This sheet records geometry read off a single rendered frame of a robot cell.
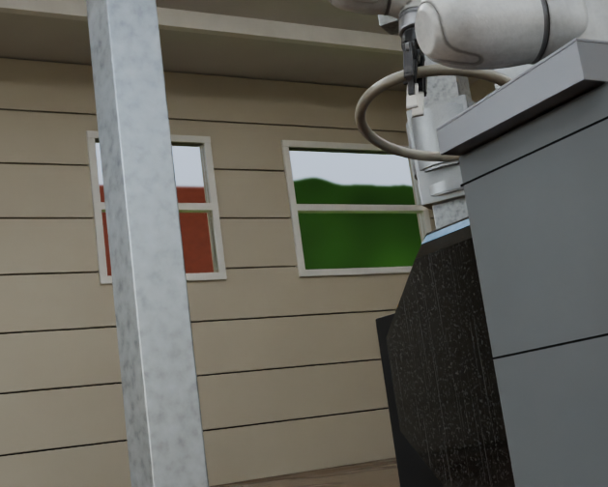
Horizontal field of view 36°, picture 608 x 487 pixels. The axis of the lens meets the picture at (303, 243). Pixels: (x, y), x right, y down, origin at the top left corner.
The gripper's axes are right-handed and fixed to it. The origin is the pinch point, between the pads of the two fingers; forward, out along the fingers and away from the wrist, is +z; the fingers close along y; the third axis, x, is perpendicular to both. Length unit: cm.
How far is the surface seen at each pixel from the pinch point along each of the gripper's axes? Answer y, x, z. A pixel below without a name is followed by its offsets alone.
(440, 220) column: 135, 39, -33
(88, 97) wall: 381, 463, -339
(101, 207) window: 409, 452, -236
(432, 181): 128, 39, -47
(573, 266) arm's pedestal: -43, -45, 69
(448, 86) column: 120, 30, -86
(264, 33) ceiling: 404, 292, -380
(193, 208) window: 481, 401, -260
